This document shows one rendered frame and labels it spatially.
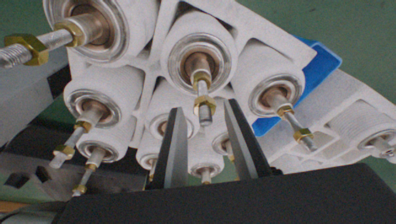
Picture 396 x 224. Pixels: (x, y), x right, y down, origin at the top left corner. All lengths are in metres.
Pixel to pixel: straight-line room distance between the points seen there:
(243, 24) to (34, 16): 0.50
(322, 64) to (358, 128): 0.17
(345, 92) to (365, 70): 0.30
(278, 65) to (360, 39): 0.46
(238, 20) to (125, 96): 0.20
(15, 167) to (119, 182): 0.32
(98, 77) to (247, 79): 0.21
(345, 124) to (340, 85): 0.09
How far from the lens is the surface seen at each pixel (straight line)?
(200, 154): 0.34
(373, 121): 0.47
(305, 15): 0.51
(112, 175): 0.62
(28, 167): 0.70
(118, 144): 0.32
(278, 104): 0.20
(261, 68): 0.21
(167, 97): 0.23
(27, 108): 0.39
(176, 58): 0.17
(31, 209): 0.64
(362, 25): 0.63
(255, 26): 0.25
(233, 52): 0.18
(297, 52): 0.30
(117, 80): 0.24
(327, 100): 0.48
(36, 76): 0.40
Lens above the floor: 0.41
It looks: 49 degrees down
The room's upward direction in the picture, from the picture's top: 177 degrees clockwise
